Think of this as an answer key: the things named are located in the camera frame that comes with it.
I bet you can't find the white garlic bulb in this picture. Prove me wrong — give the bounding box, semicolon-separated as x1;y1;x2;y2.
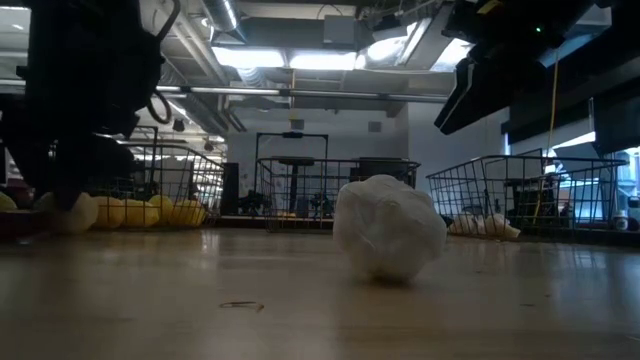
332;173;448;284
482;213;522;240
448;212;484;236

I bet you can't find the metal wire basket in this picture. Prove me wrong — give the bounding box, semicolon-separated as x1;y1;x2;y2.
425;154;629;240
254;157;421;235
82;141;225;230

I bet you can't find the long ceiling pipe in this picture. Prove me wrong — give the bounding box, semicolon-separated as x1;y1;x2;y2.
154;84;449;105

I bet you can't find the black cabinet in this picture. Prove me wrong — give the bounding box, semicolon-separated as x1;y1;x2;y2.
349;157;420;182

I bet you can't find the black pedestal table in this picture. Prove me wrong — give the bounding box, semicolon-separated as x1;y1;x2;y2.
269;155;317;214

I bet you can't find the ceiling light panel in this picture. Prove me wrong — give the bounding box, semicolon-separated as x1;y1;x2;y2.
212;46;359;71

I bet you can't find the red pepper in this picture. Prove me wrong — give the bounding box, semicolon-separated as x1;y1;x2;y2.
0;210;51;239

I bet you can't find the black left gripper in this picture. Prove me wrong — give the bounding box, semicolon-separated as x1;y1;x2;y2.
23;0;167;212

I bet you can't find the grey ceiling box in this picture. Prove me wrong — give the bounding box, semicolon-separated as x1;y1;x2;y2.
323;14;357;45

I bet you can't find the black speaker box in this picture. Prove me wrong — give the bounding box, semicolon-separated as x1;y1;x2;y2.
222;162;240;216

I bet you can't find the round silver duct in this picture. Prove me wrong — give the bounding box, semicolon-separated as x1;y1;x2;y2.
202;0;246;41

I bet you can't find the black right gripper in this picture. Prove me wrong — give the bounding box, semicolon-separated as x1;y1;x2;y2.
432;0;597;137

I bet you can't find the pale yellow lemon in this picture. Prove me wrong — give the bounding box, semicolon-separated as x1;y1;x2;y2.
33;192;100;235

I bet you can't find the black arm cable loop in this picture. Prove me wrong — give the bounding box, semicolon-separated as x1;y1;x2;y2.
146;89;174;125

